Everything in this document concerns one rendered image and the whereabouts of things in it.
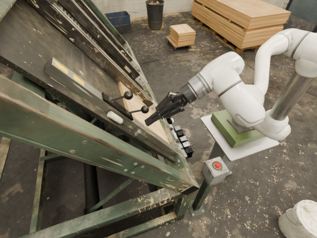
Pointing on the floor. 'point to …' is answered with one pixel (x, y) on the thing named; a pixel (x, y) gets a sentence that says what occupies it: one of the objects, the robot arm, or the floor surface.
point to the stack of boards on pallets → (240, 21)
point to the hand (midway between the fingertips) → (152, 119)
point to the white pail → (300, 220)
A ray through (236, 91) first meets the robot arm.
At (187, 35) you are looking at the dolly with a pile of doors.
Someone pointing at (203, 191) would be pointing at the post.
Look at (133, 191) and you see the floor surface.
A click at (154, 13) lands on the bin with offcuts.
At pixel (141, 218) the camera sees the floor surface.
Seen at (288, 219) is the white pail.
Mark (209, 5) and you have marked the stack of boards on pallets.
